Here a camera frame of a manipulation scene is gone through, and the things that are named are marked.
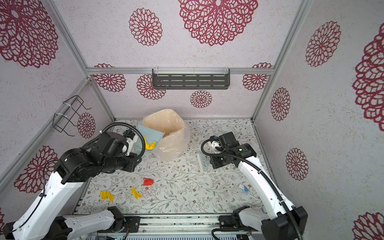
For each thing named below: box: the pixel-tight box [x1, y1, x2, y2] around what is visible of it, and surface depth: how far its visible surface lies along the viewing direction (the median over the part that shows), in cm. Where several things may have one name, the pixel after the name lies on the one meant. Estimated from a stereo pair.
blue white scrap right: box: [238, 183, 250, 194], surface depth 87 cm
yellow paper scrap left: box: [100, 190, 115, 203], surface depth 84 cm
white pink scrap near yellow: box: [143, 190, 151, 200], surface depth 85 cm
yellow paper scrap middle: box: [131, 187, 143, 199], surface depth 85 cm
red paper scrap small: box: [143, 178, 154, 186], surface depth 89 cm
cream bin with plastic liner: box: [143, 109, 191, 162], surface depth 87 cm
